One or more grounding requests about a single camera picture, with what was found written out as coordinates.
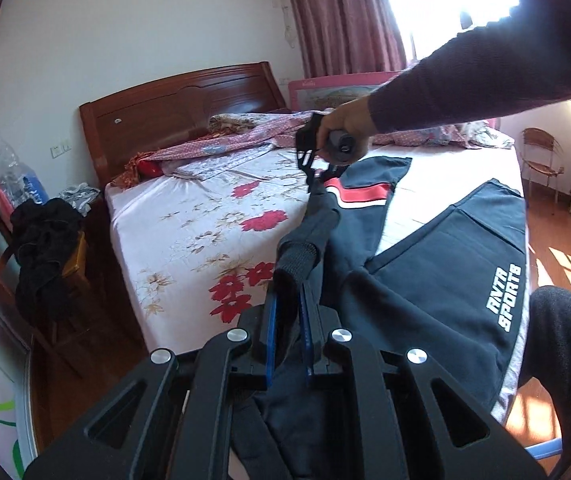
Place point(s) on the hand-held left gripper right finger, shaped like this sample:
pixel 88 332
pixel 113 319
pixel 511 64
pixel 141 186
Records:
pixel 307 336

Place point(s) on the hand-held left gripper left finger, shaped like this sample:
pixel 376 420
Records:
pixel 270 332

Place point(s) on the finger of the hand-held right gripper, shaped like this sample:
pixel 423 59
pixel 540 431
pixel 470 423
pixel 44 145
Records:
pixel 306 146

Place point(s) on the dark navy striped pants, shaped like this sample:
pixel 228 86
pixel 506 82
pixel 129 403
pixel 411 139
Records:
pixel 415 300

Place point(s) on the person's right forearm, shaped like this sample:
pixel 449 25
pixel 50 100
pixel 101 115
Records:
pixel 490 50

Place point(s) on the person's right hand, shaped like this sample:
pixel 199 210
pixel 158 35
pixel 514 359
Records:
pixel 348 115

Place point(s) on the pink patterned quilt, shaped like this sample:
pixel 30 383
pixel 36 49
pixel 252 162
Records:
pixel 245 135

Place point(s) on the bed with floral sheet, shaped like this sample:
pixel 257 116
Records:
pixel 190 240

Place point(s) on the maroon curtain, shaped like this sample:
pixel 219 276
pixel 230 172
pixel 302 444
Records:
pixel 345 15

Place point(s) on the wooden headboard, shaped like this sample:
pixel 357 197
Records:
pixel 165 115

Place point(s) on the red pillow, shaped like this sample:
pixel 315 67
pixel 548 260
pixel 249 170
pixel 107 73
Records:
pixel 149 168

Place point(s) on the window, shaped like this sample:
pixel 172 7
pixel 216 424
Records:
pixel 440 0

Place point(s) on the wicker chair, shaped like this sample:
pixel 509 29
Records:
pixel 540 155

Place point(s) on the grey crumpled cloth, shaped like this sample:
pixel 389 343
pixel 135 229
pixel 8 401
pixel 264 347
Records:
pixel 79 199

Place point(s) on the black clothes pile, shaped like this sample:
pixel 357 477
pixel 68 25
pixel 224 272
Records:
pixel 45 245

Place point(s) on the person's leg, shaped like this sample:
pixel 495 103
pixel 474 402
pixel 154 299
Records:
pixel 560 350

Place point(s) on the clear plastic bag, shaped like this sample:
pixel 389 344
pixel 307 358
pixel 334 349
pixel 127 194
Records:
pixel 13 175

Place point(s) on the pink bed guard rail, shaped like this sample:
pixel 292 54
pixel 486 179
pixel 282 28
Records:
pixel 335 91

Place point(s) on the white wall socket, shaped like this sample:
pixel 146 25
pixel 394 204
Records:
pixel 60 149

